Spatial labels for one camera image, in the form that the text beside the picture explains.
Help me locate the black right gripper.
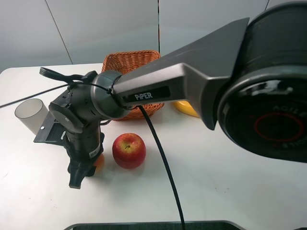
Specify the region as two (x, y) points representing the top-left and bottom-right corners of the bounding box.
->
(49, 84), (104, 189)

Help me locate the orange fruit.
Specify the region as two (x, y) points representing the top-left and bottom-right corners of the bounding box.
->
(93, 153), (105, 174)

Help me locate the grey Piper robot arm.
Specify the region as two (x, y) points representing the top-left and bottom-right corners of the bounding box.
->
(49, 1), (307, 189)

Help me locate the orange wicker basket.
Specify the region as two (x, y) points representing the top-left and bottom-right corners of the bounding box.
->
(101, 50), (165, 121)

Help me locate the red apple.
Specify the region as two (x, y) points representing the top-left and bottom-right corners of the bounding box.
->
(112, 133), (146, 170)

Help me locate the grey translucent plastic cup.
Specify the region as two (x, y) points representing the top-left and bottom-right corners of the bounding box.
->
(14, 98), (49, 135)

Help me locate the yellow banana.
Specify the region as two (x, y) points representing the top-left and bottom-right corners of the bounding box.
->
(172, 101), (199, 117)

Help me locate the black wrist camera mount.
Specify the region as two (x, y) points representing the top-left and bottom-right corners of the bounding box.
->
(33, 112), (65, 146)

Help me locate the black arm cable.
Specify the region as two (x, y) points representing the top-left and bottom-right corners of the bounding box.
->
(0, 68), (186, 230)

